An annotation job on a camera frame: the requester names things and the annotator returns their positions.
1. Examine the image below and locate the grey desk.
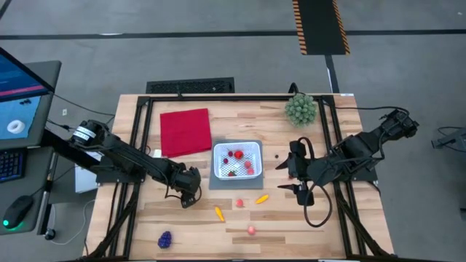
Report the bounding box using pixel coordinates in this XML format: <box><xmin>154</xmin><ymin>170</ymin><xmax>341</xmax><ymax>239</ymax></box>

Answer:
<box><xmin>0</xmin><ymin>60</ymin><xmax>62</xmax><ymax>234</ymax></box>

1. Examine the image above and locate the black monitor stand bar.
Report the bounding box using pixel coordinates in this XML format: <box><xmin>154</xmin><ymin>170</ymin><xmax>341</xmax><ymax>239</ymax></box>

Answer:
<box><xmin>39</xmin><ymin>129</ymin><xmax>101</xmax><ymax>172</ymax></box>

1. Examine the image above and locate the green grape bunch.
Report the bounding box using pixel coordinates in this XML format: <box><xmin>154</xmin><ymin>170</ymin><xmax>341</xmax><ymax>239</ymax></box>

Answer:
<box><xmin>284</xmin><ymin>93</ymin><xmax>317</xmax><ymax>127</ymax></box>

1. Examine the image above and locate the grey square mat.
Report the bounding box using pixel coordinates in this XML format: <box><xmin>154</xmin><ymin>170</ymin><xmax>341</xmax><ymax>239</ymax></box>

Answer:
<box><xmin>208</xmin><ymin>138</ymin><xmax>264</xmax><ymax>191</ymax></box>

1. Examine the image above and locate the computer monitor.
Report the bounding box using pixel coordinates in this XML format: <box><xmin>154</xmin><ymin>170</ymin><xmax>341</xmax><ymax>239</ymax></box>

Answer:
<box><xmin>0</xmin><ymin>47</ymin><xmax>55</xmax><ymax>151</ymax></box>

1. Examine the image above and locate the red cloth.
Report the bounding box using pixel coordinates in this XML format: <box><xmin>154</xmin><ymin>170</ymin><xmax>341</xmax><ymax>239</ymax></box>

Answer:
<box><xmin>159</xmin><ymin>108</ymin><xmax>213</xmax><ymax>159</ymax></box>

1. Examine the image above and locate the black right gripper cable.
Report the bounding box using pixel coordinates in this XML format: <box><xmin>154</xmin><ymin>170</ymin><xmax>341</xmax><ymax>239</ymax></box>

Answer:
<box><xmin>304</xmin><ymin>181</ymin><xmax>333</xmax><ymax>229</ymax></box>

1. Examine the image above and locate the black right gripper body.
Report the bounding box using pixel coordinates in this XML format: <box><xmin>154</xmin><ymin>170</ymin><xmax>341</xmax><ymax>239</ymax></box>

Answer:
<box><xmin>290</xmin><ymin>154</ymin><xmax>317</xmax><ymax>185</ymax></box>

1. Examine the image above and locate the black stand base with cables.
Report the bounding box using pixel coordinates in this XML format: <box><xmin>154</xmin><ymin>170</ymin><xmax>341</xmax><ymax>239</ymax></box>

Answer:
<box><xmin>431</xmin><ymin>125</ymin><xmax>466</xmax><ymax>169</ymax></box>

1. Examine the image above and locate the black metal table frame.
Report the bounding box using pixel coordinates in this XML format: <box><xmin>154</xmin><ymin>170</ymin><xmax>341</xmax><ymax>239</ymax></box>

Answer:
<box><xmin>85</xmin><ymin>93</ymin><xmax>398</xmax><ymax>261</ymax></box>

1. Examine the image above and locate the black keyboard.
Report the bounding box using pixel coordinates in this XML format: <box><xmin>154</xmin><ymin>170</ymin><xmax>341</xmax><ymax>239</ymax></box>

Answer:
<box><xmin>0</xmin><ymin>148</ymin><xmax>26</xmax><ymax>183</ymax></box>
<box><xmin>146</xmin><ymin>76</ymin><xmax>236</xmax><ymax>95</ymax></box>

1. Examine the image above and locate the black computer mouse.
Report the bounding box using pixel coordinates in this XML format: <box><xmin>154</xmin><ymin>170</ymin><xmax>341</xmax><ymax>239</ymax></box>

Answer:
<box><xmin>2</xmin><ymin>195</ymin><xmax>34</xmax><ymax>230</ymax></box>

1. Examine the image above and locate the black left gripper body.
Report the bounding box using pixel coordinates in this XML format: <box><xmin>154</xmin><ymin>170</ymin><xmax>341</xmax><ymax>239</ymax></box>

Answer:
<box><xmin>173</xmin><ymin>167</ymin><xmax>202</xmax><ymax>209</ymax></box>

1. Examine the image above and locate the white box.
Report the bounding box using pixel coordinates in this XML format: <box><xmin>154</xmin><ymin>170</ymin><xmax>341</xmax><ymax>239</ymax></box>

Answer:
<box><xmin>74</xmin><ymin>151</ymin><xmax>101</xmax><ymax>194</ymax></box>

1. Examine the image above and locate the white mesh plastic basket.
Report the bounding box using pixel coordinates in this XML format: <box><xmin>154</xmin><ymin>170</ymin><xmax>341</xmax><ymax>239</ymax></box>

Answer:
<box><xmin>213</xmin><ymin>140</ymin><xmax>264</xmax><ymax>181</ymax></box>

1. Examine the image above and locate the black mat with orange stripes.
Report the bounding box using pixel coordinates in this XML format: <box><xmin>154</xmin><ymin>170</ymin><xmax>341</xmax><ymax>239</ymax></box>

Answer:
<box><xmin>292</xmin><ymin>0</ymin><xmax>351</xmax><ymax>56</ymax></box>

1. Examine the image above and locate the purple grape bunch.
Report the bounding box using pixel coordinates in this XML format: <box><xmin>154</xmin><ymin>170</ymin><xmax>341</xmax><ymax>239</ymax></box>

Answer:
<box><xmin>157</xmin><ymin>231</ymin><xmax>173</xmax><ymax>250</ymax></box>

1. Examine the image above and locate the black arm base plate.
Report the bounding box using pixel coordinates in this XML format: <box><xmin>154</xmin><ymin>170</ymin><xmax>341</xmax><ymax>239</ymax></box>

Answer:
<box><xmin>96</xmin><ymin>156</ymin><xmax>146</xmax><ymax>184</ymax></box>
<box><xmin>349</xmin><ymin>167</ymin><xmax>378</xmax><ymax>183</ymax></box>

